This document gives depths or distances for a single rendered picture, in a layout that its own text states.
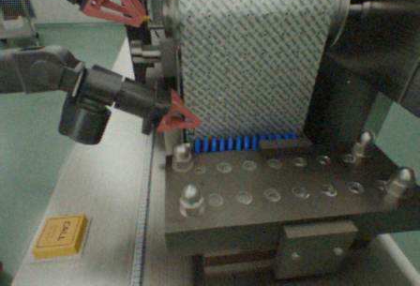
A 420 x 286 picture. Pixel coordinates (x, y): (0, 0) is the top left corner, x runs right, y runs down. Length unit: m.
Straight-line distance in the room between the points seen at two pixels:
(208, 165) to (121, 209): 0.22
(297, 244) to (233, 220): 0.09
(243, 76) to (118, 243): 0.37
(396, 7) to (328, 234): 0.35
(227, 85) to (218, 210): 0.21
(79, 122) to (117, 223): 0.22
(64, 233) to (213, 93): 0.36
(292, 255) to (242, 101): 0.26
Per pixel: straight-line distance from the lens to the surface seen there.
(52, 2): 6.47
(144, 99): 0.45
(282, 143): 0.50
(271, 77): 0.48
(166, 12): 0.45
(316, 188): 0.46
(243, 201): 0.42
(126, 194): 0.62
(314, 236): 0.42
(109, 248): 0.55
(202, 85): 0.46
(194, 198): 0.37
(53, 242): 0.56
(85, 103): 0.47
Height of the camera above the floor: 1.34
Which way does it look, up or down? 35 degrees down
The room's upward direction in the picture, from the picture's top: straight up
